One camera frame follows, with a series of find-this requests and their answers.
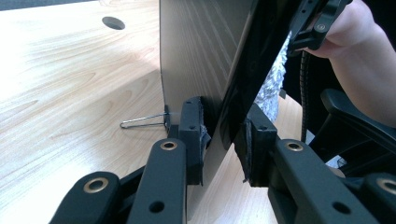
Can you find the black binder clip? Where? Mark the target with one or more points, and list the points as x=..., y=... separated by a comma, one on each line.
x=167, y=119

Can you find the panda picture sign board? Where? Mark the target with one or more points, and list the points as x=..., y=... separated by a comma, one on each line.
x=199, y=46

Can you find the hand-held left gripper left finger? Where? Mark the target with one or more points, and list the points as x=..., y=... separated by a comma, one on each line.
x=162, y=186

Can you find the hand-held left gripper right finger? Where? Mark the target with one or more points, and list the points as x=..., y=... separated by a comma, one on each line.
x=311, y=193

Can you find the grey fluffy cloth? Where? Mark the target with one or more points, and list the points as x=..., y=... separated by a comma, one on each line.
x=271, y=87

